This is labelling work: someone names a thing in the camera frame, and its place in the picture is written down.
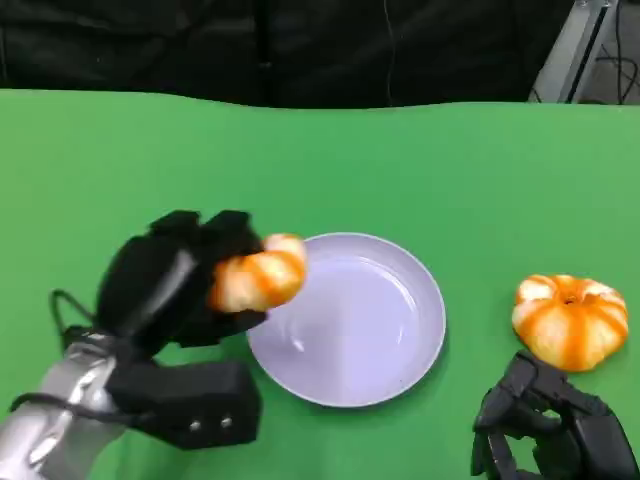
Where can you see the green table cloth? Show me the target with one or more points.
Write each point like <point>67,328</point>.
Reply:
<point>350,165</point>

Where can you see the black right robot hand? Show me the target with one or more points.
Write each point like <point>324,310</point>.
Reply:
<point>575,440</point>

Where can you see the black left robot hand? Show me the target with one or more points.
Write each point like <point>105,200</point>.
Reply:
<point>150,280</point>

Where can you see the lilac plate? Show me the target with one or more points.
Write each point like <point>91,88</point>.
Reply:
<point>360,320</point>

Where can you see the black curtain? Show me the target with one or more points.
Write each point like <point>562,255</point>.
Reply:
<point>200,45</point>

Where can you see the orange white toy bread roll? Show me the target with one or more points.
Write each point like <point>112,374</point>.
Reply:
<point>260,277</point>

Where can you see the pumpkin-shaped toy bread roll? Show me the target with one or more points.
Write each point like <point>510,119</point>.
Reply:
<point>570,325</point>

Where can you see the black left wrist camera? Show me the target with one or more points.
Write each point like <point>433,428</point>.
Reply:
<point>200,400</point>

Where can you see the aluminium frame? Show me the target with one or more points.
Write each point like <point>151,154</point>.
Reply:
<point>575,50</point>

